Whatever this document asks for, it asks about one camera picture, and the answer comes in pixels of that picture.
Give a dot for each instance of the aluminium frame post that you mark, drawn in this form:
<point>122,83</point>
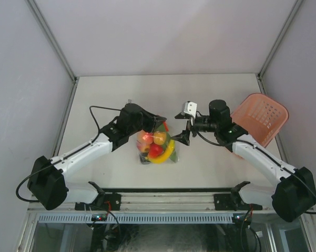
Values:
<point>280,37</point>
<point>47,31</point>

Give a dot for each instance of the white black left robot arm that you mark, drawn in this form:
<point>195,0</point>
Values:
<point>48,180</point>

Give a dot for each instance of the yellow fake banana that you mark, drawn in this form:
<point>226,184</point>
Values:
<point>164,156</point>

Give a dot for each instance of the aluminium frame post right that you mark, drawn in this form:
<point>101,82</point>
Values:
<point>280,37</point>

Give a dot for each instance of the red fake tomato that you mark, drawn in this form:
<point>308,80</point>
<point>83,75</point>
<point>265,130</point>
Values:
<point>155,151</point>

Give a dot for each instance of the green fake leafy vegetable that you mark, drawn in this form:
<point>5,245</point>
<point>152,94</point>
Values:
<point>174,156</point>

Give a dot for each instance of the dark fake avocado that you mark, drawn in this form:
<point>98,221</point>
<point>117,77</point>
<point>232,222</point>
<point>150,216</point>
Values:
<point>144,160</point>

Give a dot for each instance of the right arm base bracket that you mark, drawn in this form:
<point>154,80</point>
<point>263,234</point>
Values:
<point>232,201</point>

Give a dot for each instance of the yellow fake lemon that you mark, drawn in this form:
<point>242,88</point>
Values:
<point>159,137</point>

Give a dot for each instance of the orange fake peach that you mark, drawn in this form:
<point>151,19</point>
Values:
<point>145,138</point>

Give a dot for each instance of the aluminium mounting rail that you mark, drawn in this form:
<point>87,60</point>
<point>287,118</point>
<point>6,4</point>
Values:
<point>167,201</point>

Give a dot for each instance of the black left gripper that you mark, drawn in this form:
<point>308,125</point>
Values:
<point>151,119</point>

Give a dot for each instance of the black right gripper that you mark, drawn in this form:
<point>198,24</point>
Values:
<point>183,137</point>

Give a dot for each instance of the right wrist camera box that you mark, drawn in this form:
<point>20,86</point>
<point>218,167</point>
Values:
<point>190,108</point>

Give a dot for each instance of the pink plastic basket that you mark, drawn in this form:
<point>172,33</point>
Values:
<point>261,116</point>

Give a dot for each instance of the clear zip top bag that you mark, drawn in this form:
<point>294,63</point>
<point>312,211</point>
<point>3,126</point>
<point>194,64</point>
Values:
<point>144,149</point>

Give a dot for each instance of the perforated cable tray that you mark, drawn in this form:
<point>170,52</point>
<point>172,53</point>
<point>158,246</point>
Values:
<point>137,218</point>

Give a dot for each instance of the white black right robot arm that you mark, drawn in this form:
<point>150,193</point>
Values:
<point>292,191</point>

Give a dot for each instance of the aluminium frame post left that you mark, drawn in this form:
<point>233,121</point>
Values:
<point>47,31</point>

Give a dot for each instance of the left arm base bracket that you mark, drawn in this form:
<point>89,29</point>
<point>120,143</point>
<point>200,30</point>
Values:
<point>103,201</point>

